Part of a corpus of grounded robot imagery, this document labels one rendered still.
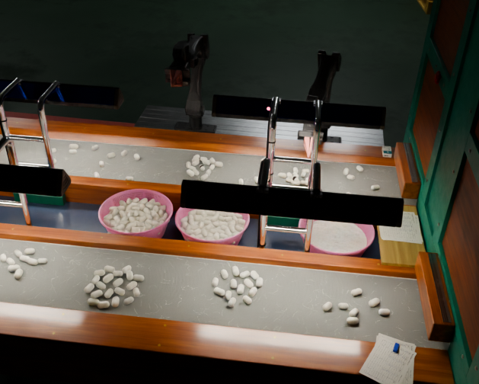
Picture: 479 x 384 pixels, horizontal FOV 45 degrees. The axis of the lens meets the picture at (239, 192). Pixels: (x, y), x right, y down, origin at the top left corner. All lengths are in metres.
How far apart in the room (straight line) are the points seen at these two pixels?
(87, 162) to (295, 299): 1.11
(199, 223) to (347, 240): 0.53
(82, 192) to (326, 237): 0.95
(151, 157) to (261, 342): 1.09
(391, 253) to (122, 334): 0.90
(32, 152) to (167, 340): 1.23
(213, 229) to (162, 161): 0.51
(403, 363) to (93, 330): 0.86
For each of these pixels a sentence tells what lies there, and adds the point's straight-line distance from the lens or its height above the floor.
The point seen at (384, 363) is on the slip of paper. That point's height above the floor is 0.77.
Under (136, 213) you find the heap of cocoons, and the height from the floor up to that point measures 0.74.
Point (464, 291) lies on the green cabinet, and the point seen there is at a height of 0.94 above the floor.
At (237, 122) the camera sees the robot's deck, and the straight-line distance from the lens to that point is 2.87.
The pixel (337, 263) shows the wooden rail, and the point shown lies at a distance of 1.92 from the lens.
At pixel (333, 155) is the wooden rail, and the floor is 0.76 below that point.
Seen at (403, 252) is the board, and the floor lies 0.78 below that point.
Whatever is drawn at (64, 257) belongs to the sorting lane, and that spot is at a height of 0.74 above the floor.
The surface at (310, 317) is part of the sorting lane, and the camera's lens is 1.77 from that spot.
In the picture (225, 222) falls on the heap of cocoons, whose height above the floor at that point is 0.74.
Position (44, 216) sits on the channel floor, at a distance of 2.32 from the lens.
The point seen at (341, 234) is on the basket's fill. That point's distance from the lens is 2.08.
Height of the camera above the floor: 2.03
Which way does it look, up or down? 35 degrees down
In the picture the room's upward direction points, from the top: 1 degrees clockwise
